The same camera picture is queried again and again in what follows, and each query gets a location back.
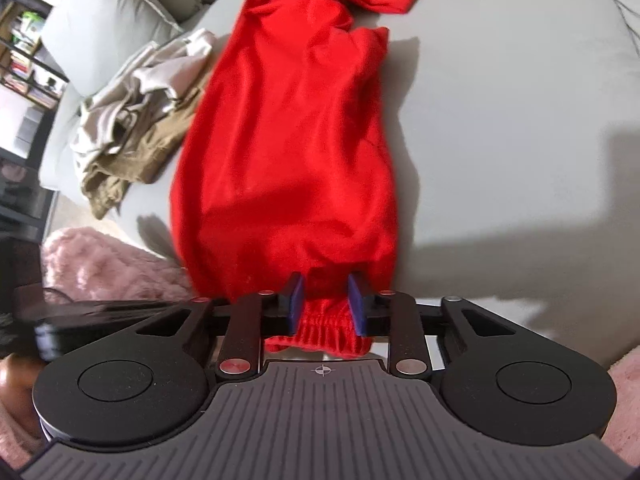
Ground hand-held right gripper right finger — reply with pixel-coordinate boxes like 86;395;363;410
347;272;516;380

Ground pink fluffy cloth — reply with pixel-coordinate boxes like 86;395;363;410
0;227;640;468

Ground red pants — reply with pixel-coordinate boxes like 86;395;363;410
169;0;421;361

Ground bookshelf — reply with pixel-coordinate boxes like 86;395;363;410
0;0;68;111

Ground light grey sofa cushion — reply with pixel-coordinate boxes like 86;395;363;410
42;0;183;96

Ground black cabinet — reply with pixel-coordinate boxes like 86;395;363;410
0;102;60;246

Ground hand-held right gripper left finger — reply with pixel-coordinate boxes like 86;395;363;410
135;272;306;378

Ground grey sofa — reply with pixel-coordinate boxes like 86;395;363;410
37;0;640;371

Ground khaki shorts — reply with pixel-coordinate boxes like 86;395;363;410
82;72;211;220

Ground white garment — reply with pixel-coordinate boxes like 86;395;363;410
70;27;218;161

